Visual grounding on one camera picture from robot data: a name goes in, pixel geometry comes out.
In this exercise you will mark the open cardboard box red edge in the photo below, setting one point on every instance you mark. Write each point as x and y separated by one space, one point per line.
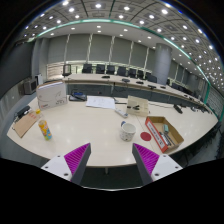
165 141

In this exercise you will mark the white paper sheets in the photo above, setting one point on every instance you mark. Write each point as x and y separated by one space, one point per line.
100 102

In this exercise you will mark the black desk microphone unit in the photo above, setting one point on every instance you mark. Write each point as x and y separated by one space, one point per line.
177 109

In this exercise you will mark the white remote control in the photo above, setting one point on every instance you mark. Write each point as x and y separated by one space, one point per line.
121 113

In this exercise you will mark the white speckled ceramic mug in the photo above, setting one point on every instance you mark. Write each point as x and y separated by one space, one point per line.
127 131

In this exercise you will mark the black office chair far left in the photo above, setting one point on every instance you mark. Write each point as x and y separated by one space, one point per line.
66 70

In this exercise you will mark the beige box with black items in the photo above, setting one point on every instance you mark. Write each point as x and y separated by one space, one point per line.
137 106

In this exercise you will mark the dark tablet on table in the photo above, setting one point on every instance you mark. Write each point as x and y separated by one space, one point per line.
77 97

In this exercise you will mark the grey crt monitor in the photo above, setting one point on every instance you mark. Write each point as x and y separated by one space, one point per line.
30 86

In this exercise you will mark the teal small box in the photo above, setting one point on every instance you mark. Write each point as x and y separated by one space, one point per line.
165 128

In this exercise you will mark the black device at table edge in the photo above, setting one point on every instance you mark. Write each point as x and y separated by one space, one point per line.
22 112

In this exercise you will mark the black office chair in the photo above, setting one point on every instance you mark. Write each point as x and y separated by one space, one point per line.
87 68
132 73
121 71
100 68
66 70
110 69

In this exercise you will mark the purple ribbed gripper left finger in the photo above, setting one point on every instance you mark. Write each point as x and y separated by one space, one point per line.
70 166

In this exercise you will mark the long curved conference desk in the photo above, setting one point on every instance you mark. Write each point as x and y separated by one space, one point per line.
117 86

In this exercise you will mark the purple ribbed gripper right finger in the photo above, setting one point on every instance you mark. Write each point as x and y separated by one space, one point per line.
152 166

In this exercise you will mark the yellow labelled plastic bottle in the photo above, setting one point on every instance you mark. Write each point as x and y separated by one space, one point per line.
43 125

